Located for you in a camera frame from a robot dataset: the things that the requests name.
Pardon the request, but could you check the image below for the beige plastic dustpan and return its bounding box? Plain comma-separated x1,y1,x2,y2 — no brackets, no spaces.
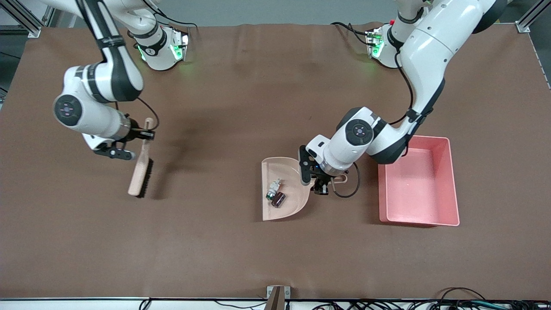
261,157,349,222

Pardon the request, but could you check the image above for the beige brush with black bristles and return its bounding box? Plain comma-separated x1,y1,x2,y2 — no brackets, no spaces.
127,117,155,199

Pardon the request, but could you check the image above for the white push-button switch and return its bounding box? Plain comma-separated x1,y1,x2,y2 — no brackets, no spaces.
266,178,283,202

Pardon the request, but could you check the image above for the pink plastic bin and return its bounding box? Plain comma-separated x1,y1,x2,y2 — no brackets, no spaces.
378,135,460,227

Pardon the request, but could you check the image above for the metal base connector plate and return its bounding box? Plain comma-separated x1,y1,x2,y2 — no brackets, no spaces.
365,28,384,59
171,28,191,62

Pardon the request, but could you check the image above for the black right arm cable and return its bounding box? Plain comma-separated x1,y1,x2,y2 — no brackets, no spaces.
114,96,160,130

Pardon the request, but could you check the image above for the black base cable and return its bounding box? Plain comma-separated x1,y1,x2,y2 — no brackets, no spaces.
142,0,198,31
331,22,373,46

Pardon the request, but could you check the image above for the metal bracket with brown post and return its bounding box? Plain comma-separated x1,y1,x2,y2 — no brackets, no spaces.
266,285,291,310

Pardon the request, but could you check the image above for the tangled black cable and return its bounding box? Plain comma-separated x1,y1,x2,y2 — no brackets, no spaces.
311,300,436,310

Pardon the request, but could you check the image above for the long thin black cable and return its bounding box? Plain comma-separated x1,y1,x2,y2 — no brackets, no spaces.
214,301,268,310

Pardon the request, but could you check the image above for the black looped cable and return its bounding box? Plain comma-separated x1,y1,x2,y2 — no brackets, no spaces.
435,287,489,304

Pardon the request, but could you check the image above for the teal cable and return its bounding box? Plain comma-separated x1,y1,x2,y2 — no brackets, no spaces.
452,301,513,310

